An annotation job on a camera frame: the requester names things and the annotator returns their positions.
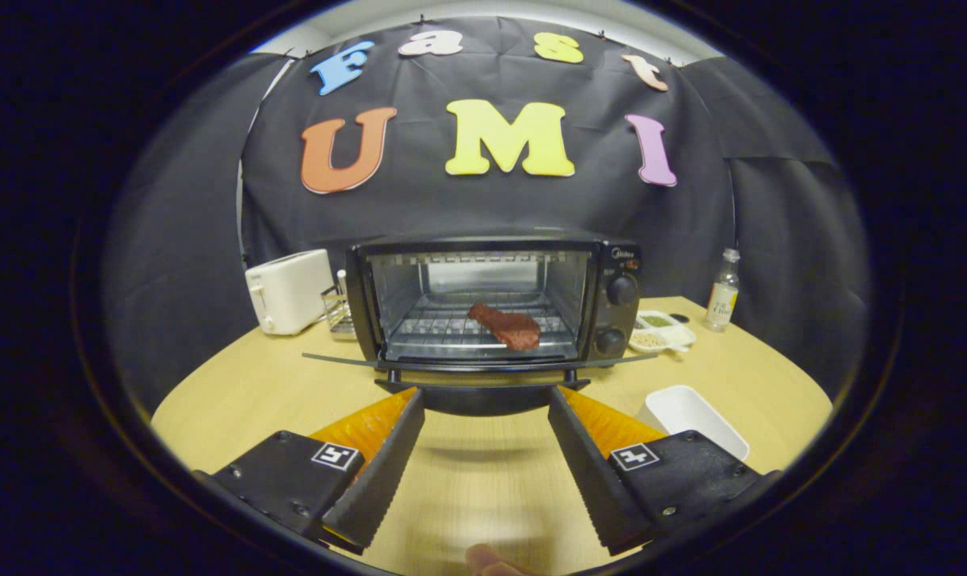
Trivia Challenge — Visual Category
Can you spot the white divided grain dish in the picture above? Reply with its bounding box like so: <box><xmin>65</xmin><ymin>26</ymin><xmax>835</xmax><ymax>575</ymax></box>
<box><xmin>629</xmin><ymin>310</ymin><xmax>697</xmax><ymax>354</ymax></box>

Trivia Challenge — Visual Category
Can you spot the clear glass bottle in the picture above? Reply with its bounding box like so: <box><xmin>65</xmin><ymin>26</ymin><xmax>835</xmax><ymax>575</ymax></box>
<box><xmin>704</xmin><ymin>248</ymin><xmax>741</xmax><ymax>333</ymax></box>

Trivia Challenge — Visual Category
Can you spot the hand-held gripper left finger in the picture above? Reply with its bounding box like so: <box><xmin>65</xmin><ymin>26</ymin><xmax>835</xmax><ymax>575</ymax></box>
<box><xmin>194</xmin><ymin>388</ymin><xmax>428</xmax><ymax>557</ymax></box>

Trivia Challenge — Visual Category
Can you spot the brown steak piece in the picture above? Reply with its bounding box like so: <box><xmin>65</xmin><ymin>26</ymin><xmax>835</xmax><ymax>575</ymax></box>
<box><xmin>467</xmin><ymin>302</ymin><xmax>542</xmax><ymax>351</ymax></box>

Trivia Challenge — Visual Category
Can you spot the black toaster oven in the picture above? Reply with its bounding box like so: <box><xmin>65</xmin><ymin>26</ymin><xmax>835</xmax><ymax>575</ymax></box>
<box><xmin>302</xmin><ymin>232</ymin><xmax>660</xmax><ymax>417</ymax></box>

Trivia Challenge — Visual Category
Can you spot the white bread toaster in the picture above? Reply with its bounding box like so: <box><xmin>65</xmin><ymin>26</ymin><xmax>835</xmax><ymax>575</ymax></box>
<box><xmin>245</xmin><ymin>249</ymin><xmax>336</xmax><ymax>336</ymax></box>

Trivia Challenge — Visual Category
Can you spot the white rectangular dish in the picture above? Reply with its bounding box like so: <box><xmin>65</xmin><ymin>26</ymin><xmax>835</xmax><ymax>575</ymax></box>
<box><xmin>637</xmin><ymin>385</ymin><xmax>750</xmax><ymax>462</ymax></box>

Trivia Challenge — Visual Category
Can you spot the small wire rack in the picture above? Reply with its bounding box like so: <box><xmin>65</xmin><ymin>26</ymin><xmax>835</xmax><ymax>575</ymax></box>
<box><xmin>321</xmin><ymin>270</ymin><xmax>356</xmax><ymax>335</ymax></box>

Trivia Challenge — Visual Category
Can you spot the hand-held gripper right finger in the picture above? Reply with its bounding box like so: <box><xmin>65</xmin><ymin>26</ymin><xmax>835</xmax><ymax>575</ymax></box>
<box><xmin>547</xmin><ymin>386</ymin><xmax>781</xmax><ymax>557</ymax></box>

